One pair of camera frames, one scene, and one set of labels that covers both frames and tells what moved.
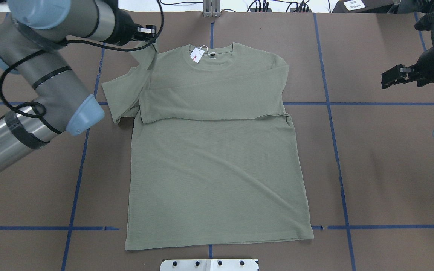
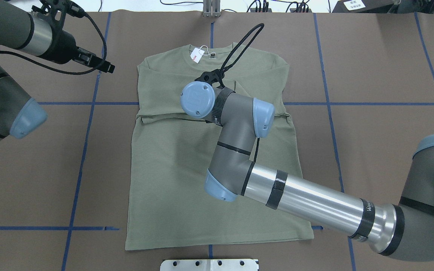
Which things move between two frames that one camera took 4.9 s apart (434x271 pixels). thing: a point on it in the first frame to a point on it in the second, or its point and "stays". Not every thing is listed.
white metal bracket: (209, 265) stays
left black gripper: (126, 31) to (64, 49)
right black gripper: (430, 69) to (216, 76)
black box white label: (362, 6) stays
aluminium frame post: (211, 8) stays
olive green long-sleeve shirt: (214, 159) stays
